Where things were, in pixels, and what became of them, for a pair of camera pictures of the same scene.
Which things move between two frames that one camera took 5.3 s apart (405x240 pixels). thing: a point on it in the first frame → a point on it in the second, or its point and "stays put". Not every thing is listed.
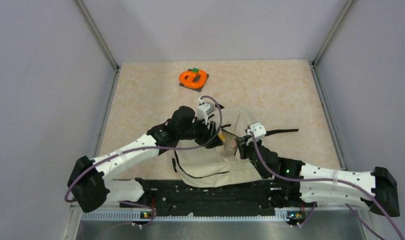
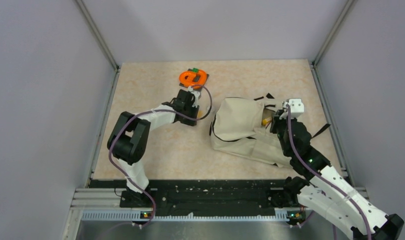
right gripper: x=245 y=142 → x=276 y=120
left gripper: x=209 y=138 → x=195 y=110
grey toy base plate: x=196 y=78 stays put
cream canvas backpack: x=199 y=167 → x=236 y=126
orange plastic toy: x=189 y=82 stays put
